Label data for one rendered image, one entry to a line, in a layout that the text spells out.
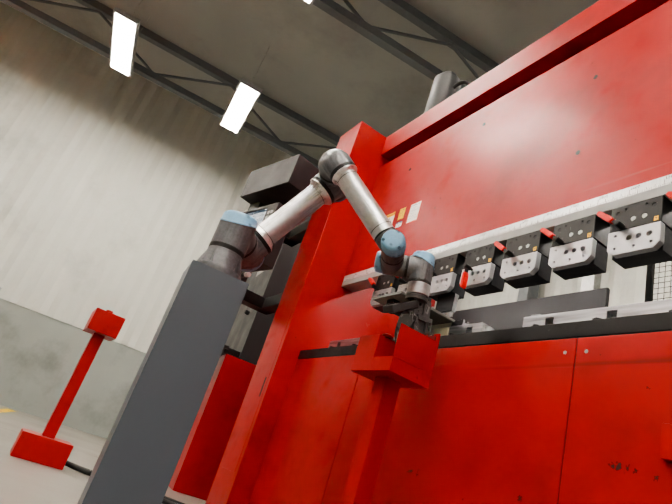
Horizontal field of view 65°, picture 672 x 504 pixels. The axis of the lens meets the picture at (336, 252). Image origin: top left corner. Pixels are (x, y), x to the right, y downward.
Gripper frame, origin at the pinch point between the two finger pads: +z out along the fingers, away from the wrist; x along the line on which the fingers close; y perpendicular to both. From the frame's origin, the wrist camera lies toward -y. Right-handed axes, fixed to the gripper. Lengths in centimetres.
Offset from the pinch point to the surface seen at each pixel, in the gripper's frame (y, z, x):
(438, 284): 33, -40, 25
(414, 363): 1.8, 2.0, -5.0
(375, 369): -7.0, 6.3, 1.8
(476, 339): 17.9, -10.2, -12.9
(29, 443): -70, 61, 182
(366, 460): -3.5, 31.9, 2.0
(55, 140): -144, -321, 762
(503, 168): 36, -88, 3
